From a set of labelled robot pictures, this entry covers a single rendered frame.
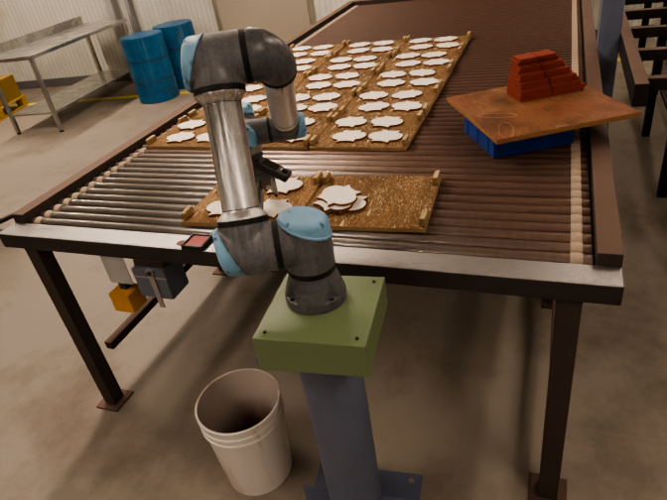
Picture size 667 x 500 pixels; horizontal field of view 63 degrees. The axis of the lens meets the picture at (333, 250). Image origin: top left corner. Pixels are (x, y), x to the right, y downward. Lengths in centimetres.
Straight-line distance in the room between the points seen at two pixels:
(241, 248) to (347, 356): 33
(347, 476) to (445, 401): 76
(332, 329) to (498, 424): 119
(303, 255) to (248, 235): 13
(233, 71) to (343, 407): 88
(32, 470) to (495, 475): 183
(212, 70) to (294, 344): 62
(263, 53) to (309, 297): 55
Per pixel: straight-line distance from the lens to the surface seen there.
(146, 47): 713
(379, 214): 171
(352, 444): 163
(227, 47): 125
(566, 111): 214
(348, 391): 148
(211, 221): 187
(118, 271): 207
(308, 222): 121
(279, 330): 127
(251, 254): 122
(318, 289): 127
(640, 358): 265
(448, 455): 220
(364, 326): 125
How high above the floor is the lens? 177
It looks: 32 degrees down
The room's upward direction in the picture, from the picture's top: 10 degrees counter-clockwise
